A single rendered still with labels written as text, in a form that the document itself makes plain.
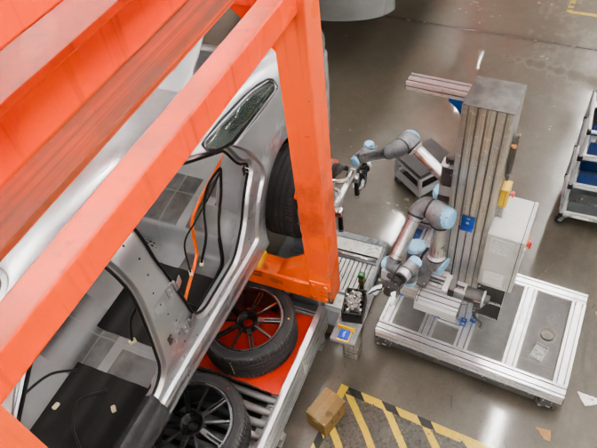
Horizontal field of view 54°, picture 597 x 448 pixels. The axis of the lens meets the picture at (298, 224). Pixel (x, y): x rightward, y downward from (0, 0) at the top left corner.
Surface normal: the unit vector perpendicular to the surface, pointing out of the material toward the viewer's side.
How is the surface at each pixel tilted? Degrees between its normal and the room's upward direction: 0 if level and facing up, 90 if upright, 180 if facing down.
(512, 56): 0
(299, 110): 90
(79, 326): 55
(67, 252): 0
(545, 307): 0
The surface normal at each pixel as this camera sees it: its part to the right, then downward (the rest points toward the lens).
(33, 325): 0.92, 0.22
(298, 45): -0.38, 0.72
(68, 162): -0.10, -0.66
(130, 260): 0.83, 0.00
